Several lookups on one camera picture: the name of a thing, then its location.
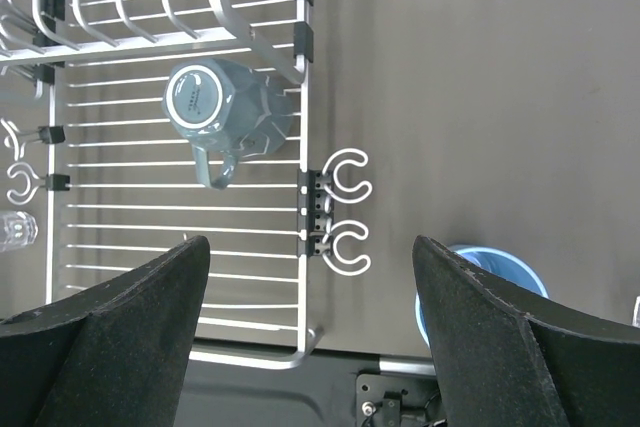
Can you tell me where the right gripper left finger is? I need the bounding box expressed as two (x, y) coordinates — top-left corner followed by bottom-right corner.
(1, 236), (210, 426)

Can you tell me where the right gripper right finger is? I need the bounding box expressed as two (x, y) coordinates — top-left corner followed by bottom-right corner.
(412, 236), (639, 426)

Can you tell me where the clear glass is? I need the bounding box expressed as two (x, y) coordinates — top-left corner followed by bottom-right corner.
(632, 296), (640, 328)
(0, 211), (39, 252)

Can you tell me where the grey-blue ceramic mug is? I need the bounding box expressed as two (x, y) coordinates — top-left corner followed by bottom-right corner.
(162, 58), (294, 190)

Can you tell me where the blue plastic cup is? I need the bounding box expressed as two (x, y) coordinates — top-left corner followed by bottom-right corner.
(412, 236), (547, 370)

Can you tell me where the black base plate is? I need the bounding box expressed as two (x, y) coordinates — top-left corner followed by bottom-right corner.
(174, 348), (446, 426)

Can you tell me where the metal wire dish rack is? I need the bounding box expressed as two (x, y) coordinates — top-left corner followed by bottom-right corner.
(1, 0), (372, 370)

